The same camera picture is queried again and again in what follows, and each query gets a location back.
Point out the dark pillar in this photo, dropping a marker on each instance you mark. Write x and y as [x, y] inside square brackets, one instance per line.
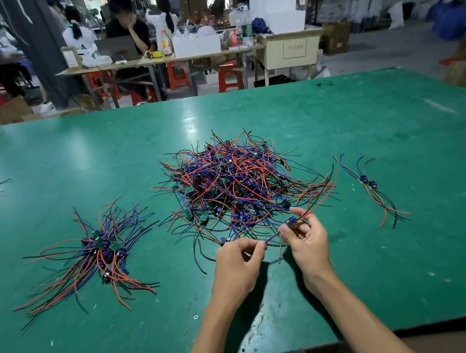
[39, 46]

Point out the dark blue bag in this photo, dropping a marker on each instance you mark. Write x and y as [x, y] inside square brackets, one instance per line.
[260, 25]

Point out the person's left hand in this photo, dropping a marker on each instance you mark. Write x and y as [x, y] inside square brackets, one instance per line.
[236, 272]

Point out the long wooden work table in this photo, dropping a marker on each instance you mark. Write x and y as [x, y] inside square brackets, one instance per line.
[158, 60]

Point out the grey laptop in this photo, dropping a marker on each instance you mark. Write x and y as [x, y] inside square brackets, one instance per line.
[118, 49]

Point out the row of white containers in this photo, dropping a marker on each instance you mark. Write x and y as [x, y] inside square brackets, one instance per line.
[196, 43]

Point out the cream cabinet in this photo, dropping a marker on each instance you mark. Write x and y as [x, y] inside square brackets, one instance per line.
[290, 49]

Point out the person's right hand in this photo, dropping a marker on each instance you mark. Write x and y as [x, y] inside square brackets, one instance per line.
[310, 246]

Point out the person's right forearm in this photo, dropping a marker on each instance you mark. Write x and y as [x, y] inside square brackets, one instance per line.
[362, 322]

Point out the heap of blue bags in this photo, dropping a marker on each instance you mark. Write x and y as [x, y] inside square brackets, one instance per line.
[461, 17]

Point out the stack of white boxes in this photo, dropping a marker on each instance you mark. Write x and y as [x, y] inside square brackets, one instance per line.
[275, 7]

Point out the brown cardboard box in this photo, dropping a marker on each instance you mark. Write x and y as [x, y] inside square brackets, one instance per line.
[336, 36]

